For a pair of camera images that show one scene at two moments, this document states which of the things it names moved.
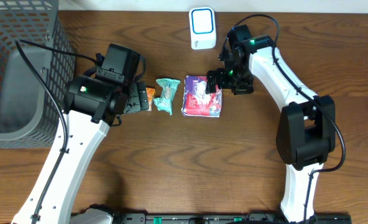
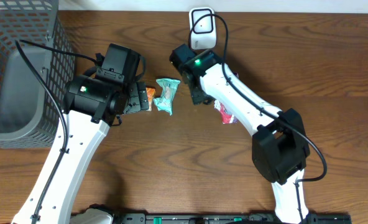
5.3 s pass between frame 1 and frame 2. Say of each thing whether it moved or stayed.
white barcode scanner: stayed
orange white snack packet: stayed
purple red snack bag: moved
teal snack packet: stayed
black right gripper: moved
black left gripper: stayed
